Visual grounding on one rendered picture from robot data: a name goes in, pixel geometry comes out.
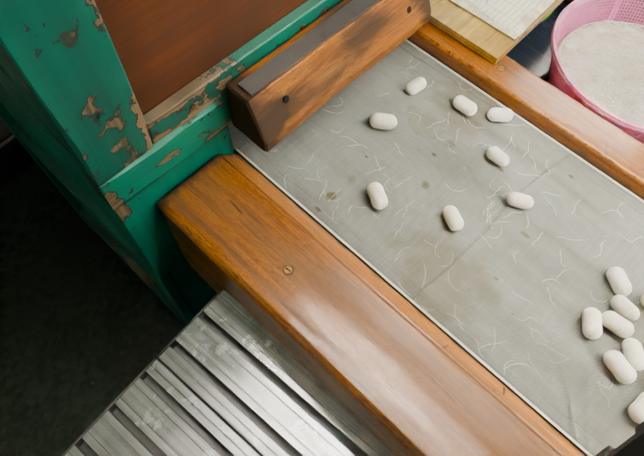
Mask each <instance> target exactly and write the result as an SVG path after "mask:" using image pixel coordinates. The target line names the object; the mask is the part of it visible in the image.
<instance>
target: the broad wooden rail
mask: <svg viewBox="0 0 644 456"><path fill-rule="evenodd" d="M157 203H158V208H159V210H160V212H161V214H162V216H163V218H164V219H165V221H166V222H167V224H168V226H169V228H170V229H171V231H172V234H173V236H174V238H175V240H176V242H177V244H178V246H179V248H180V250H181V252H182V254H183V256H184V258H185V260H186V262H187V264H188V265H189V266H190V267H191V268H192V269H193V270H194V271H195V272H196V273H197V274H198V275H199V276H200V277H201V278H202V279H203V280H204V281H205V282H206V283H207V284H208V285H209V286H210V287H211V288H212V289H213V290H214V291H215V292H216V293H218V292H219V291H220V290H221V289H222V288H223V287H224V288H225V290H226V291H227V292H228V293H229V294H230V295H231V296H233V297H234V298H235V299H236V300H237V301H238V302H239V303H241V304H242V305H243V306H244V307H245V308H246V309H247V310H248V311H249V312H250V313H251V314H252V315H253V316H254V317H255V318H256V319H257V320H258V321H259V322H260V323H261V324H262V325H263V326H264V327H265V328H266V329H267V330H268V331H269V332H270V333H271V334H272V335H273V336H274V337H275V338H276V339H277V340H278V341H279V342H280V343H281V344H282V345H283V346H284V347H285V348H286V349H287V350H288V351H289V352H290V353H291V354H292V355H293V356H294V357H295V358H296V359H297V360H298V361H299V362H300V363H301V364H302V365H303V366H304V367H305V368H306V369H307V370H308V371H309V372H310V373H311V374H312V375H313V376H314V377H315V378H316V379H317V380H318V381H320V382H321V383H322V384H323V385H324V386H325V387H326V388H327V389H328V390H329V391H330V392H331V393H332V394H333V395H334V396H335V397H336V398H337V399H338V400H339V401H340V402H341V403H342V404H343V405H344V406H345V407H346V408H347V409H348V410H349V411H350V412H351V413H352V414H353V415H354V416H355V417H356V418H357V419H358V420H359V421H360V422H361V423H362V424H363V425H364V426H365V427H366V428H367V429H368V430H369V431H370V432H371V433H372V434H373V435H374V436H375V437H376V438H377V439H378V440H379V441H380V442H381V443H382V444H383V445H384V446H385V447H386V448H387V449H388V450H389V451H390V452H391V453H392V454H393V455H394V456H586V455H585V454H584V453H582V452H581V451H580V450H579V449H578V448H577V447H576V446H574V445H573V444H572V443H571V442H570V441H569V440H567V439H566V438H565V437H564V436H563V435H562V434H560V433H559V432H558V431H557V430H556V429H555V428H554V427H552V426H551V425H550V424H549V423H548V422H546V421H545V420H544V419H543V418H542V417H541V416H540V415H538V414H537V413H536V412H535V411H534V410H533V409H531V408H530V407H529V406H528V405H527V404H526V403H525V402H523V401H522V400H521V399H520V398H519V397H518V396H516V395H515V394H514V393H513V392H512V391H511V390H509V389H508V388H507V387H506V386H505V385H504V384H503V383H501V382H500V381H499V380H498V379H497V378H496V377H494V376H493V375H492V374H491V373H490V372H489V371H487V370H486V369H485V368H484V367H483V366H482V365H481V364H479V363H478V362H477V361H476V360H475V359H474V358H472V357H471V356H470V355H469V354H468V353H467V352H465V351H464V350H463V349H462V348H461V347H460V346H458V345H457V344H456V343H455V342H454V341H453V340H452V339H450V338H449V337H448V336H447V335H446V334H445V333H443V332H442V331H441V330H440V329H439V328H438V327H436V326H435V325H434V324H433V323H432V322H431V321H430V320H428V319H427V318H426V317H425V316H424V315H423V314H421V313H420V312H419V311H418V310H417V309H416V308H414V307H413V306H412V305H411V304H410V303H409V302H407V301H406V300H405V299H404V298H403V296H402V295H400V294H399V293H398V292H397V291H396V290H395V289H394V288H392V287H391V286H390V285H389V284H388V283H386V282H385V281H384V280H383V279H382V278H381V277H380V276H378V275H377V274H376V273H375V272H374V271H373V270H371V269H370V268H369V267H368V266H367V265H366V264H365V263H363V262H362V261H361V260H360V259H359V258H358V257H356V256H355V255H354V254H353V253H352V252H351V251H349V250H348V249H347V248H346V247H345V246H344V245H343V244H341V243H340V242H339V241H338V240H337V239H335V238H334V237H333V236H332V235H331V234H330V233H329V232H327V231H326V230H325V229H324V228H323V227H322V226H320V225H319V224H318V223H317V222H316V221H315V220H314V219H312V218H311V217H310V216H309V215H308V214H307V213H305V212H304V211H303V210H302V209H301V208H300V207H298V206H297V205H296V204H295V203H294V202H293V201H292V200H290V199H289V198H288V197H287V196H286V195H285V194H283V193H282V192H281V191H280V190H279V189H278V188H276V187H275V186H274V185H273V184H272V183H271V182H270V181H268V180H267V179H266V178H265V177H264V176H263V175H261V174H260V173H259V172H258V171H257V170H256V169H254V168H253V167H252V166H251V165H250V164H249V163H247V162H246V161H245V160H244V159H243V158H242V157H241V156H239V155H238V154H237V153H235V154H218V155H217V156H215V157H214V158H213V159H211V160H210V161H209V162H208V163H206V164H205V165H204V166H202V167H201V168H200V169H199V170H197V171H196V172H194V173H193V174H192V175H191V176H189V177H188V178H187V179H185V180H184V181H183V182H182V183H180V184H179V185H178V186H176V187H175V188H174V189H173V190H171V191H170V192H169V193H168V194H166V195H165V196H163V197H162V198H161V199H160V200H158V201H157Z"/></svg>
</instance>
